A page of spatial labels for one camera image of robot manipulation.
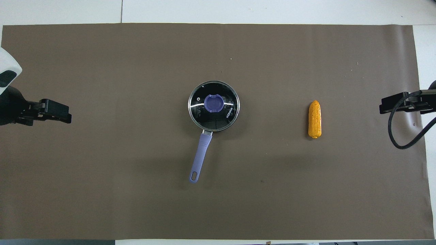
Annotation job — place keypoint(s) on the yellow corn cob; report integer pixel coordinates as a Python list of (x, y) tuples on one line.
[(314, 119)]

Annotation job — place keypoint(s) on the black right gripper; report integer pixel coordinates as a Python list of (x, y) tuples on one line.
[(398, 103)]

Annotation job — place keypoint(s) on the brown table mat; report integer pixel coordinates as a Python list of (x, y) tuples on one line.
[(136, 187)]

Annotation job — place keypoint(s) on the glass lid with purple knob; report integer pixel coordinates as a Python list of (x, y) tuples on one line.
[(214, 103)]

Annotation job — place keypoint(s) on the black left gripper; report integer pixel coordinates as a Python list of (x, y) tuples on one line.
[(54, 110)]

